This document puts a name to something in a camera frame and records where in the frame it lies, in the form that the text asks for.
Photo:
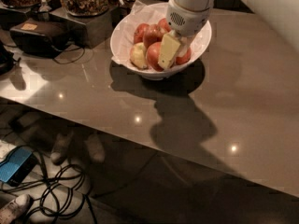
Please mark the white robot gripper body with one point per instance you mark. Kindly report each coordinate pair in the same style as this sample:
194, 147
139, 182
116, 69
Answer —
188, 21

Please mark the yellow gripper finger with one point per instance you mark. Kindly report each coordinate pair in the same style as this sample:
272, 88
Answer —
185, 44
170, 46

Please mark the red apple with sticker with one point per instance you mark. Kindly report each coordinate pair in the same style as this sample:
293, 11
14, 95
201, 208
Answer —
152, 56

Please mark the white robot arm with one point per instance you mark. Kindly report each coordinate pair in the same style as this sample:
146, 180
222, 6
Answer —
186, 19

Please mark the small red apple front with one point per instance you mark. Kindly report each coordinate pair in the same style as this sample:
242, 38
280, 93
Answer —
185, 58

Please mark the red apple top centre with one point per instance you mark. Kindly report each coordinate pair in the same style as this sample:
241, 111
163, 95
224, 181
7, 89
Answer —
154, 33

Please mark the red apple at back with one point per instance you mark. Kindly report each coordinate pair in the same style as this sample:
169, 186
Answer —
164, 24

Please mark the white ceramic bowl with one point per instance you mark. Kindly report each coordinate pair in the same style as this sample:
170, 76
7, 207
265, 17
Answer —
155, 73

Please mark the yellowish apple front left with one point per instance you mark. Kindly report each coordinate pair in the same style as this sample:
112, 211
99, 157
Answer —
138, 55

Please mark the red apple back left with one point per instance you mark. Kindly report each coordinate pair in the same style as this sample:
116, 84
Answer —
139, 32

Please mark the dark metal stand box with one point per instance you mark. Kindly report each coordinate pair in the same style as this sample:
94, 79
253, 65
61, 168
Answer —
88, 32

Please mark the metal scoop in jar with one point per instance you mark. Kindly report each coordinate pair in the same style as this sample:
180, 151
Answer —
44, 6

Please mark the black box device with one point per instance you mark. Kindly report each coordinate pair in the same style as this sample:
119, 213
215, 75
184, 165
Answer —
40, 38

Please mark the blue foot pedal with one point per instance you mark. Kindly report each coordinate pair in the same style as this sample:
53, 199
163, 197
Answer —
16, 165

